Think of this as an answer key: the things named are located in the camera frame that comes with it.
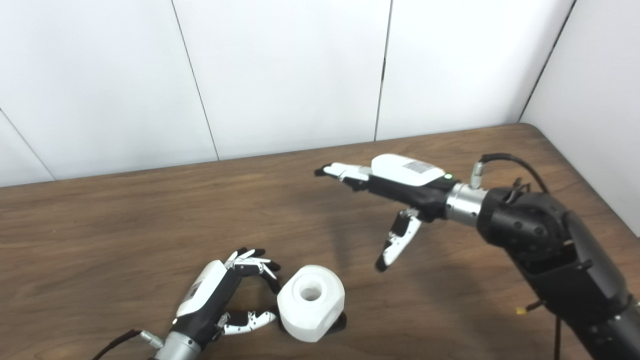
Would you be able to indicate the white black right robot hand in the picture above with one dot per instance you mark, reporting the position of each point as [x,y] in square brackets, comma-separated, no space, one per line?
[405,180]

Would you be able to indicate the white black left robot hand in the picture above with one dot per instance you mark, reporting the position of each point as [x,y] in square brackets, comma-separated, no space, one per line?
[205,290]

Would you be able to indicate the round white plastic piece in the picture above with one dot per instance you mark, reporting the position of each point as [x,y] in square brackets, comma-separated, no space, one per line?
[300,315]

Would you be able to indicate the black plastic holder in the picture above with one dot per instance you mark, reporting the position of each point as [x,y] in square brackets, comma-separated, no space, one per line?
[339,322]

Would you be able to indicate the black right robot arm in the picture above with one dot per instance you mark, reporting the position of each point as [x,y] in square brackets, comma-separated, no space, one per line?
[530,220]

